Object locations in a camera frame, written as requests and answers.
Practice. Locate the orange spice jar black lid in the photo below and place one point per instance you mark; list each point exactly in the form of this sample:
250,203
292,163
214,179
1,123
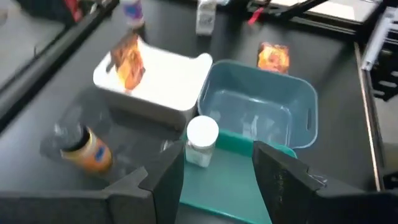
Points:
90,155

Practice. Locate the teal translucent plastic bin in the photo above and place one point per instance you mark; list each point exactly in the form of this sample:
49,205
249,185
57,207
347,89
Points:
224,186

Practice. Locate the red black power station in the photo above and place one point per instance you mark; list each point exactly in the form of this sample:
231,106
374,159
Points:
73,9

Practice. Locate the white plastic bin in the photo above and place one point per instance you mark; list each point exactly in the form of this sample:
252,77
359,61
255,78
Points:
174,81

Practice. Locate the black diagonal frame strut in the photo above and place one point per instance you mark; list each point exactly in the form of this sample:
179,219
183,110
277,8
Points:
295,9

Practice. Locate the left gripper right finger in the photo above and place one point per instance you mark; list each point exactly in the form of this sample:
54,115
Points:
311,205

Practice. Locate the clear plastic bin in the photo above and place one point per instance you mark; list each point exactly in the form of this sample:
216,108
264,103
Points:
130,146

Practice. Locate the orange spice packet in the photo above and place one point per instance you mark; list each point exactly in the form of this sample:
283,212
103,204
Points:
273,57
129,65

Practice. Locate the black table mat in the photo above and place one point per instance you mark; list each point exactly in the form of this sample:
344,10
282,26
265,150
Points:
335,124

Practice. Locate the small red tag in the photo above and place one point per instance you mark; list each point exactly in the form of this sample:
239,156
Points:
255,15

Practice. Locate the purple label spice jar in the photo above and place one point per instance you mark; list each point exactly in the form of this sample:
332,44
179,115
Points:
133,12

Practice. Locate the black frame post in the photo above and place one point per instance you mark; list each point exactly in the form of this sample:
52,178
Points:
385,77

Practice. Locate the white lid seasoning jar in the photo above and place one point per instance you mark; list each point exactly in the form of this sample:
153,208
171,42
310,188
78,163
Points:
206,18
201,140

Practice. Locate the silver metal bracket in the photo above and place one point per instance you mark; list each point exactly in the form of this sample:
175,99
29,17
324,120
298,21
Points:
377,37

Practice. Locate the black aluminium table frame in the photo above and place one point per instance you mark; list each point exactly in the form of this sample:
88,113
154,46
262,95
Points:
31,87

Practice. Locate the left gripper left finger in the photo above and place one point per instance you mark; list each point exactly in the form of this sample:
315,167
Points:
77,205

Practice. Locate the blue-grey plastic bin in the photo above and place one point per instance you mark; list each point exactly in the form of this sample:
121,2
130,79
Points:
258,112

